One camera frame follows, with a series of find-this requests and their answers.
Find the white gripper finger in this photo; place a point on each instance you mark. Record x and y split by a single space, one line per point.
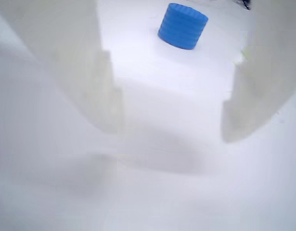
265 72
66 48

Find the blue ribbed cylinder block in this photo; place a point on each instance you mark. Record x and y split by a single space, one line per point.
182 26

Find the black background object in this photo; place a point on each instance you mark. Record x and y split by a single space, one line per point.
245 3

